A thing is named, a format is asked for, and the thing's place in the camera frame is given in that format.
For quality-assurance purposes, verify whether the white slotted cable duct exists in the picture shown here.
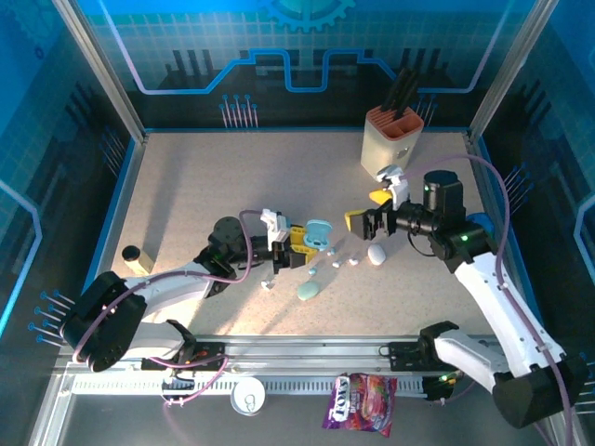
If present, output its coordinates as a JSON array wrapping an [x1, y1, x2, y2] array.
[[69, 374, 431, 397]]

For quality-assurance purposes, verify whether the beige knife block orange top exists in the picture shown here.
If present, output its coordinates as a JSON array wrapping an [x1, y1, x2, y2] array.
[[360, 105, 426, 177]]

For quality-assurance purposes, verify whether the purple candy bag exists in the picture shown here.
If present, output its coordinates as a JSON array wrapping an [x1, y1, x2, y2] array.
[[322, 372, 399, 439]]

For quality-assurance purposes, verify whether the light blue earbuds charging case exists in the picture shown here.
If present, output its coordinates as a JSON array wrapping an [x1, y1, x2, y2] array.
[[302, 218, 334, 250]]

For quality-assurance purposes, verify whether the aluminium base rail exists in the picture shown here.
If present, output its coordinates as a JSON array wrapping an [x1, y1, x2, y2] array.
[[54, 332, 566, 378]]

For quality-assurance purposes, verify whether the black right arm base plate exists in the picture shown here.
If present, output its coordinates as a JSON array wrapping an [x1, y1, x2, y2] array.
[[378, 341, 473, 373]]

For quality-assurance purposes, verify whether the aluminium frame post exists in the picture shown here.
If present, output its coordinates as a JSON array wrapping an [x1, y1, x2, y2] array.
[[50, 0, 148, 143], [467, 0, 562, 140]]

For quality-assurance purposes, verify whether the black knife handle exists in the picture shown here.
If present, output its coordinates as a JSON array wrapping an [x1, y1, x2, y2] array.
[[380, 67, 406, 112], [397, 79, 420, 117], [390, 68, 417, 115]]

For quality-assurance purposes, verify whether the thin black cable loop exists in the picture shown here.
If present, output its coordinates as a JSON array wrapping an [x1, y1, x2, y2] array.
[[407, 231, 439, 257]]

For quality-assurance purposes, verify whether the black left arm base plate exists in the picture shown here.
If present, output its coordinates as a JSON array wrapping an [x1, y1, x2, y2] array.
[[141, 341, 229, 372]]

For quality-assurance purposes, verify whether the white cup blue lid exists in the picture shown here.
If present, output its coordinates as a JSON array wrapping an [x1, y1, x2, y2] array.
[[466, 211, 496, 243]]

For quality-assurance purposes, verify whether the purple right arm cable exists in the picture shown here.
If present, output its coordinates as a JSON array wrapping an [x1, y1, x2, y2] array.
[[403, 153, 582, 446]]

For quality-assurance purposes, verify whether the mint earbuds charging case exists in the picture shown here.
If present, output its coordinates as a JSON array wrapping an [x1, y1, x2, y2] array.
[[296, 280, 322, 302]]

